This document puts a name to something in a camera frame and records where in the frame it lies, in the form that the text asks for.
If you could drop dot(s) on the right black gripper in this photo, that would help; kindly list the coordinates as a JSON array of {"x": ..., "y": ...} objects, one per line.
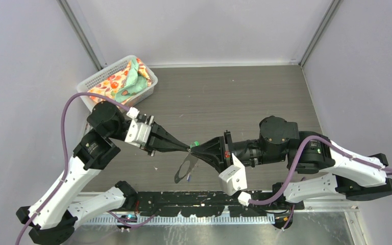
[{"x": 222, "y": 152}]

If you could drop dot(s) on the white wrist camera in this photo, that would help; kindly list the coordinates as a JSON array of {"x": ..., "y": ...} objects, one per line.
[
  {"x": 139, "y": 130},
  {"x": 233, "y": 178}
]

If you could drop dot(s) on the metal keyring holder plate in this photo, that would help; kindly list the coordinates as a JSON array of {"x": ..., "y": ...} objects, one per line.
[{"x": 187, "y": 167}]

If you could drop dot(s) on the white slotted cable duct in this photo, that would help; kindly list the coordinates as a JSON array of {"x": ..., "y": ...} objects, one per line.
[{"x": 224, "y": 219}]

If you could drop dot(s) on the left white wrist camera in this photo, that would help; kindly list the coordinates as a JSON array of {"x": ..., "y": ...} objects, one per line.
[{"x": 139, "y": 130}]

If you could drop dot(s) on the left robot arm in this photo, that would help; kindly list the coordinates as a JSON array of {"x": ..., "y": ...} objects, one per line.
[{"x": 55, "y": 216}]

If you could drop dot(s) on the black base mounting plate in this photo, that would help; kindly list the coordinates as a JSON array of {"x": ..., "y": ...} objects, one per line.
[{"x": 198, "y": 203}]

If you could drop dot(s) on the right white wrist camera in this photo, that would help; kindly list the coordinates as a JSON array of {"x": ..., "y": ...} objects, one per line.
[{"x": 233, "y": 178}]

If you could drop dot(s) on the white plastic basket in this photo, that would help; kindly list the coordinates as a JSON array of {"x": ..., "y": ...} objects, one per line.
[{"x": 121, "y": 77}]

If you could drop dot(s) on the colourful patterned cloth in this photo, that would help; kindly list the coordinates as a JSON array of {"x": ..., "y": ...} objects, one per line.
[{"x": 125, "y": 82}]

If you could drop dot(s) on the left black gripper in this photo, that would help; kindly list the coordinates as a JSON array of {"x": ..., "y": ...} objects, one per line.
[{"x": 158, "y": 140}]

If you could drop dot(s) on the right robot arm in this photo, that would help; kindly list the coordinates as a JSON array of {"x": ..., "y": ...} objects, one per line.
[{"x": 317, "y": 166}]

